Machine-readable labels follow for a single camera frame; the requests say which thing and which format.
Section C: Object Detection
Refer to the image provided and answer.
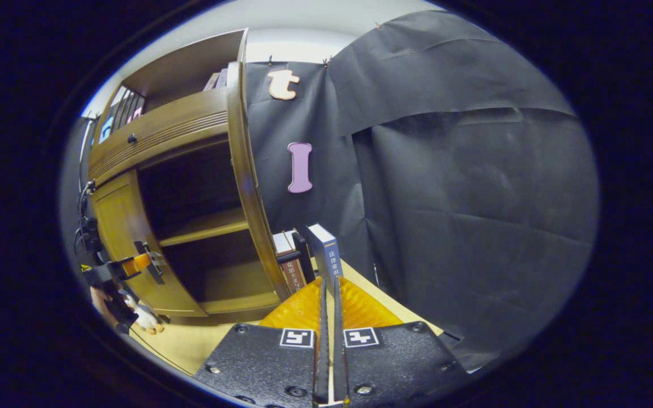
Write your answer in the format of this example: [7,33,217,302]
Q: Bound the black backdrop cloth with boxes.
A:
[57,10,600,372]

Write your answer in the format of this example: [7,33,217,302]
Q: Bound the wooden shoe cabinet door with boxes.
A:
[90,169,208,318]
[226,61,292,301]

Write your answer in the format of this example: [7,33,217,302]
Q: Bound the wooden inner shelf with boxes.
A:
[158,207,249,247]

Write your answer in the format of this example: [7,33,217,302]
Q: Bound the penguin plush toy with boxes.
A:
[125,295,166,335]

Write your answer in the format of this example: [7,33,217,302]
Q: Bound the dark blue hardcover book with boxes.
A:
[305,223,345,284]

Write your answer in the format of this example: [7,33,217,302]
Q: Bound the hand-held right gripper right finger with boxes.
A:
[333,277,472,408]

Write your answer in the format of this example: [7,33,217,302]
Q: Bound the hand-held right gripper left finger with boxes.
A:
[193,277,330,408]

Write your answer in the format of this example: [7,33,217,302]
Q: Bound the black book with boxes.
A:
[292,229,317,284]

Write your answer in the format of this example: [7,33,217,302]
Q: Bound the red brown book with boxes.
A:
[273,229,307,294]

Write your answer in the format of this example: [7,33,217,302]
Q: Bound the wooden double-door shoe cabinet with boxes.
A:
[80,28,304,326]

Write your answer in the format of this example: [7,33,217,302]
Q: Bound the wooden cabinet drawer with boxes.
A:
[87,85,231,185]

